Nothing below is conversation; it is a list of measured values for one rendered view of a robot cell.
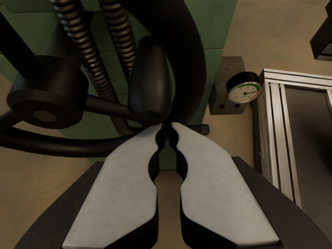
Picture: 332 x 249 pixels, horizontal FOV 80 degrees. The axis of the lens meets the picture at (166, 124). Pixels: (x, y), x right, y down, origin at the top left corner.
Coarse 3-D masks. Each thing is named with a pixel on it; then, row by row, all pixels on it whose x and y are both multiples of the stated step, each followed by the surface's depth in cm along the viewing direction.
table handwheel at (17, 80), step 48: (144, 0) 10; (0, 48) 14; (48, 48) 20; (192, 48) 14; (48, 96) 16; (96, 96) 20; (192, 96) 18; (0, 144) 25; (48, 144) 28; (96, 144) 29
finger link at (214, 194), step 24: (192, 144) 10; (216, 144) 10; (192, 168) 8; (216, 168) 8; (192, 192) 7; (216, 192) 7; (240, 192) 7; (192, 216) 6; (216, 216) 6; (240, 216) 6; (264, 216) 6; (192, 240) 7; (216, 240) 6; (240, 240) 6; (264, 240) 6
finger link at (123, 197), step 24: (144, 144) 10; (120, 168) 9; (144, 168) 9; (96, 192) 7; (120, 192) 7; (144, 192) 7; (96, 216) 7; (120, 216) 7; (144, 216) 7; (72, 240) 6; (96, 240) 6; (120, 240) 6; (144, 240) 7
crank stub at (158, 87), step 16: (144, 48) 12; (160, 48) 12; (144, 64) 11; (160, 64) 11; (144, 80) 10; (160, 80) 10; (128, 96) 11; (144, 96) 10; (160, 96) 10; (144, 112) 10; (160, 112) 10
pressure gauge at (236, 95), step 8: (248, 72) 36; (232, 80) 37; (240, 80) 36; (248, 80) 35; (256, 80) 36; (232, 88) 36; (240, 88) 37; (248, 88) 37; (256, 88) 37; (232, 96) 39; (240, 96) 39; (248, 96) 39; (256, 96) 39
